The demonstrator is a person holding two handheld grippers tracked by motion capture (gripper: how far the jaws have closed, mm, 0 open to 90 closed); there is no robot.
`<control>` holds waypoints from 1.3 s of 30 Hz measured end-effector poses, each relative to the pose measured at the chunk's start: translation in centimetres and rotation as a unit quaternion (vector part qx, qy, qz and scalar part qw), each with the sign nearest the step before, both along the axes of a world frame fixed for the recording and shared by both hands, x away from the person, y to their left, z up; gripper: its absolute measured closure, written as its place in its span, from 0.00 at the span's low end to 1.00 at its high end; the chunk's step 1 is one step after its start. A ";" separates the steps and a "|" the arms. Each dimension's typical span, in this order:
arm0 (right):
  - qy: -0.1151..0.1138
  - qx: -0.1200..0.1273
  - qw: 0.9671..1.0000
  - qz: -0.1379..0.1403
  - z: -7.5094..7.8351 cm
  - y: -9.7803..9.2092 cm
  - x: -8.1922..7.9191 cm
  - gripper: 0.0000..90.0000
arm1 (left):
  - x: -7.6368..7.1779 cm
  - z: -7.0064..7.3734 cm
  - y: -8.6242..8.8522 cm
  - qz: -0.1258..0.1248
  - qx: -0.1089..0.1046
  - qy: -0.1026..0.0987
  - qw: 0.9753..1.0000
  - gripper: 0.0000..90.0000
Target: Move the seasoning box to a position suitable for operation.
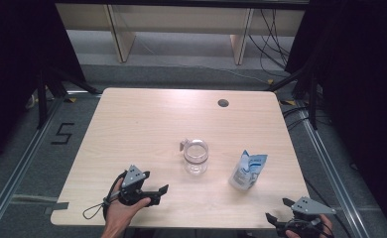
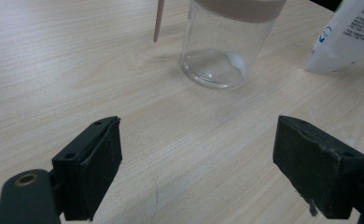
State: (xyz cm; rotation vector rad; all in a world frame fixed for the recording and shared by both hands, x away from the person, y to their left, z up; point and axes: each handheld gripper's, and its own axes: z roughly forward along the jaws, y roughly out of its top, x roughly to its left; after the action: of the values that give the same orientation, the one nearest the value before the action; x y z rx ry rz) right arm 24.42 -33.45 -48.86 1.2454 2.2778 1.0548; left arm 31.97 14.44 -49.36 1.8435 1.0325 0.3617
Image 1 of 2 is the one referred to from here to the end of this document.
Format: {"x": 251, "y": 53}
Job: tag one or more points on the aluminium floor rail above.
{"x": 327, "y": 168}
{"x": 23, "y": 162}

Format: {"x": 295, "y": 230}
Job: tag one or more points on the beige wooden shelf unit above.
{"x": 181, "y": 20}

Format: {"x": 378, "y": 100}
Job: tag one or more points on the person's left hand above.
{"x": 118, "y": 214}

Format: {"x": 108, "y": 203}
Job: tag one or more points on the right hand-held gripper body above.
{"x": 310, "y": 206}

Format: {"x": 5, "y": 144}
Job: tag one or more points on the grey tape piece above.
{"x": 57, "y": 206}

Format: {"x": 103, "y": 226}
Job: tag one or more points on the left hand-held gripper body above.
{"x": 133, "y": 177}

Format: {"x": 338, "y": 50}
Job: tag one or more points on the person's right hand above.
{"x": 327, "y": 223}

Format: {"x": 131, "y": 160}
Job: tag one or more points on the yellow black floor tape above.
{"x": 288, "y": 102}

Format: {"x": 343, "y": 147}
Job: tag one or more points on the black curtain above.
{"x": 16, "y": 66}
{"x": 363, "y": 99}

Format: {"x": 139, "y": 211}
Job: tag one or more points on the black metal stand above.
{"x": 312, "y": 99}
{"x": 42, "y": 99}

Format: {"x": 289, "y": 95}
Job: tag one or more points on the grey floor tape strip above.
{"x": 16, "y": 197}

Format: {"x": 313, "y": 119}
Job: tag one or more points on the blue and white salt bag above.
{"x": 246, "y": 173}

